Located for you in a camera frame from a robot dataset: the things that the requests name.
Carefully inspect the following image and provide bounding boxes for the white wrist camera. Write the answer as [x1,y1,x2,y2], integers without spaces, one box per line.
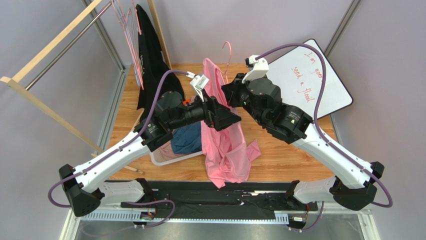
[186,71,209,102]
[242,55,270,83]

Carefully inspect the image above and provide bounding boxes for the white slotted cable duct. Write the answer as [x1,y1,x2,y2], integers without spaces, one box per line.
[79,209,290,225]

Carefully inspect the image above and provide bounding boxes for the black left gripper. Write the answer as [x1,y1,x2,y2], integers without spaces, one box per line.
[168,89,242,133]

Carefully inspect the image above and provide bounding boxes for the orange garment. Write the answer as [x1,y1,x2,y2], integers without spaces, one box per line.
[183,96,196,105]

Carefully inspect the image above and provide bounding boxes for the white board with red writing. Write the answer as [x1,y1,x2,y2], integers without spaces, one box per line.
[266,47,354,119]

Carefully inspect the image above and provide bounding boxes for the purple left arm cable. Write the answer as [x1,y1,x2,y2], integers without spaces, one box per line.
[47,69,192,229]

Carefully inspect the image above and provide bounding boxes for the wooden clothes rack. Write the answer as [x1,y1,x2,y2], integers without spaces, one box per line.
[0,0,193,175]

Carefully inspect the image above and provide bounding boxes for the white plastic laundry basket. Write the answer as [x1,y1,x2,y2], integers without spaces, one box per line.
[149,145,203,166]

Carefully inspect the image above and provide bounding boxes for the teal blue t-shirt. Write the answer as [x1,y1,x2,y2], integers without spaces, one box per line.
[171,122,202,155]

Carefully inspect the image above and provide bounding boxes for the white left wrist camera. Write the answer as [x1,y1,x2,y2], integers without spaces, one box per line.
[186,71,209,102]

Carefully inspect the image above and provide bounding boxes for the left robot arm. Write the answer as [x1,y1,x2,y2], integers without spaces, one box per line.
[59,91,241,217]

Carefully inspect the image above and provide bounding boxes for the black hanging t-shirt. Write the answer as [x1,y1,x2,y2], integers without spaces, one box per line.
[135,4,170,110]

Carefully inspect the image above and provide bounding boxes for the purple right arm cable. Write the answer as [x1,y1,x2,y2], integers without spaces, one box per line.
[254,42,394,232]

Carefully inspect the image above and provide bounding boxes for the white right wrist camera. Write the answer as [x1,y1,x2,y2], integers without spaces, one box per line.
[242,55,270,83]

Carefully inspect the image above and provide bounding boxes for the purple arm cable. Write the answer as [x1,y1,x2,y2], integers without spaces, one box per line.
[254,42,394,232]
[47,69,192,229]

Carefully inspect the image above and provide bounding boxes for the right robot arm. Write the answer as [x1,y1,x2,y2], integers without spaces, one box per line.
[221,73,384,211]

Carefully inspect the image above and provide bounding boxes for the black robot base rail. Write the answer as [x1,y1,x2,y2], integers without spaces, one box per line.
[137,178,319,220]

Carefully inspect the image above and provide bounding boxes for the pink t-shirt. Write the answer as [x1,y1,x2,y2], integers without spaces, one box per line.
[201,58,262,189]

